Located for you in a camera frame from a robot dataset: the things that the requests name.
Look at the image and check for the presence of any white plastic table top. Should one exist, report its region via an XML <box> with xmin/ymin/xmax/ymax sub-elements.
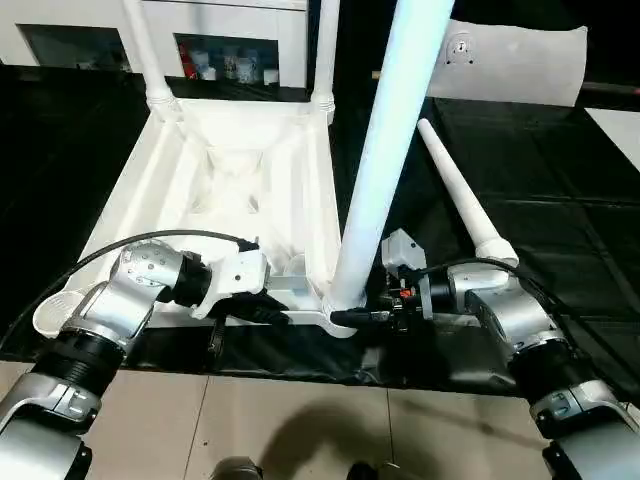
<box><xmin>32</xmin><ymin>97</ymin><xmax>361</xmax><ymax>340</ymax></box>

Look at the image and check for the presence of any white plastic table leg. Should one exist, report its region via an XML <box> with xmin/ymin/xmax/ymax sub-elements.
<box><xmin>310</xmin><ymin>0</ymin><xmax>342</xmax><ymax>113</ymax></box>
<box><xmin>416</xmin><ymin>118</ymin><xmax>520</xmax><ymax>267</ymax></box>
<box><xmin>121</xmin><ymin>0</ymin><xmax>187</xmax><ymax>123</ymax></box>
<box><xmin>324</xmin><ymin>0</ymin><xmax>457</xmax><ymax>313</ymax></box>

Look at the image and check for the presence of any dark grey robot body part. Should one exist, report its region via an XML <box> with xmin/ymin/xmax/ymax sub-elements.
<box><xmin>212</xmin><ymin>458</ymin><xmax>265</xmax><ymax>480</ymax></box>

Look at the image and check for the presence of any black work mat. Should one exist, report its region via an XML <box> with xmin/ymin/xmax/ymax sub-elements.
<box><xmin>0</xmin><ymin>65</ymin><xmax>640</xmax><ymax>396</ymax></box>

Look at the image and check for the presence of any white plastic bag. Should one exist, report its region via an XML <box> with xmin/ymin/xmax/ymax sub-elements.
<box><xmin>425</xmin><ymin>20</ymin><xmax>590</xmax><ymax>109</ymax></box>

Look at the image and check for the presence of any white flat board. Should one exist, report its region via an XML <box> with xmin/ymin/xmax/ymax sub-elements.
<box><xmin>584</xmin><ymin>107</ymin><xmax>640</xmax><ymax>173</ymax></box>

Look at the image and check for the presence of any white cabinet with glass doors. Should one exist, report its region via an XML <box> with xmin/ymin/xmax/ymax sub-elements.
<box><xmin>0</xmin><ymin>0</ymin><xmax>313</xmax><ymax>89</ymax></box>

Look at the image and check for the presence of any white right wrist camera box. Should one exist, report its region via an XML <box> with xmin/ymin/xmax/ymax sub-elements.
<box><xmin>381</xmin><ymin>228</ymin><xmax>430</xmax><ymax>285</ymax></box>

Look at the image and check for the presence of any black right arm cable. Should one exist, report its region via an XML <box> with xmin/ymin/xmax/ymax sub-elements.
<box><xmin>405</xmin><ymin>257</ymin><xmax>591</xmax><ymax>346</ymax></box>

